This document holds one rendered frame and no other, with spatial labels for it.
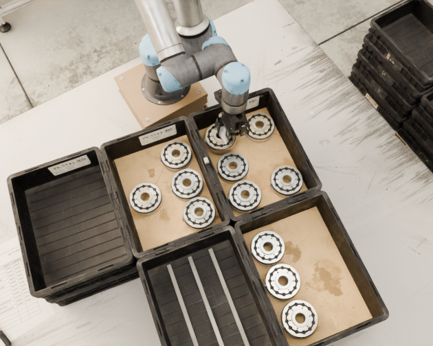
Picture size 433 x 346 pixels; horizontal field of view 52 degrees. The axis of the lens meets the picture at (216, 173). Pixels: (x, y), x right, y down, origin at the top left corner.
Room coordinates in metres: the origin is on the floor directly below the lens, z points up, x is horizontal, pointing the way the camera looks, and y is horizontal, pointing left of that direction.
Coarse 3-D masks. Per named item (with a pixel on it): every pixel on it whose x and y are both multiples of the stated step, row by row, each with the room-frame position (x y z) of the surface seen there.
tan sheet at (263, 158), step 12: (264, 108) 0.84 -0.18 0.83; (204, 132) 0.76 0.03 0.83; (276, 132) 0.74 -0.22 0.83; (204, 144) 0.71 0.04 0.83; (240, 144) 0.70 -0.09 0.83; (252, 144) 0.70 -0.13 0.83; (264, 144) 0.70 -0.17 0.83; (276, 144) 0.70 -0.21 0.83; (216, 156) 0.67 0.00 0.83; (252, 156) 0.66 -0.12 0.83; (264, 156) 0.65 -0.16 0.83; (276, 156) 0.65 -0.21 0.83; (288, 156) 0.65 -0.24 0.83; (216, 168) 0.62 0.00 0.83; (252, 168) 0.61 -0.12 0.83; (264, 168) 0.61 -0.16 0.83; (252, 180) 0.57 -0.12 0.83; (264, 180) 0.57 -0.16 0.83; (288, 180) 0.56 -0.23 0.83; (228, 192) 0.53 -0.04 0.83; (264, 192) 0.52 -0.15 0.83; (264, 204) 0.48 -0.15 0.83
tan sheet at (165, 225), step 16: (160, 144) 0.72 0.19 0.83; (128, 160) 0.67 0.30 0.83; (144, 160) 0.67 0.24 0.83; (192, 160) 0.66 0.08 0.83; (128, 176) 0.61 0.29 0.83; (144, 176) 0.60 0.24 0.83; (160, 176) 0.60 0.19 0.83; (128, 192) 0.55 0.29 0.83; (208, 192) 0.54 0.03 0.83; (160, 208) 0.49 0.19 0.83; (176, 208) 0.49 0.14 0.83; (144, 224) 0.44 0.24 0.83; (160, 224) 0.44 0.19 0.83; (176, 224) 0.43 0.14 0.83; (144, 240) 0.39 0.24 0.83; (160, 240) 0.38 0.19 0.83
